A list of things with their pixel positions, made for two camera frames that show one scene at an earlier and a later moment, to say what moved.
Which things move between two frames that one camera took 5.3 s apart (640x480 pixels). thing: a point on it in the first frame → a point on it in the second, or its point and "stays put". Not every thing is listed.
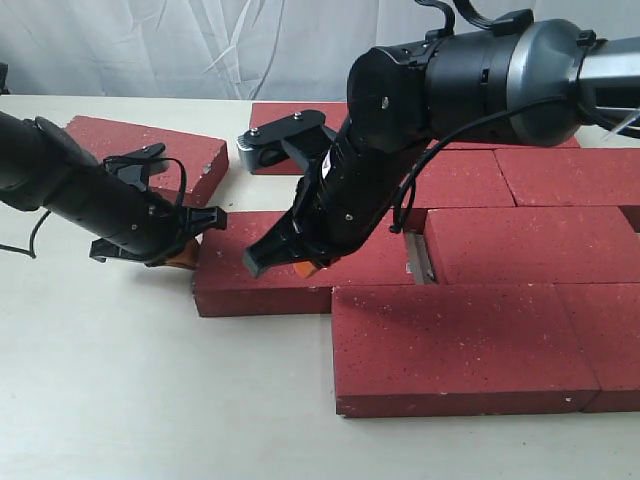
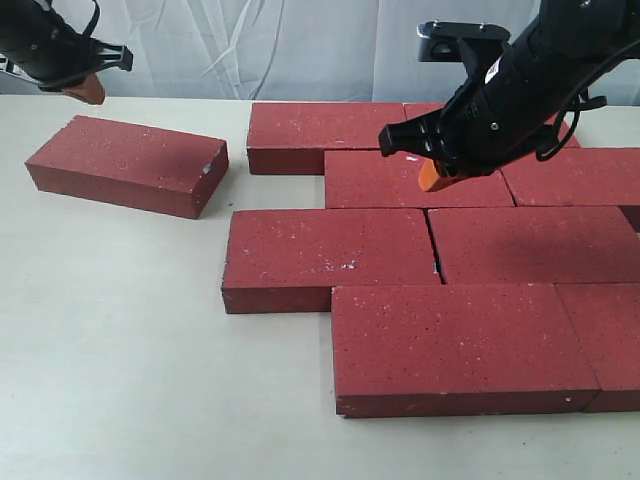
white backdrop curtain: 237,50 stays put
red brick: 460,178 → 578,176
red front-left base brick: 418,350 stays put
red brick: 183,172 stays put
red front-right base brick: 607,319 stays put
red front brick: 521,245 → 290,260
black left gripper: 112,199 → 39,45
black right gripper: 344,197 → 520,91
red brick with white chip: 225,287 → 370,179
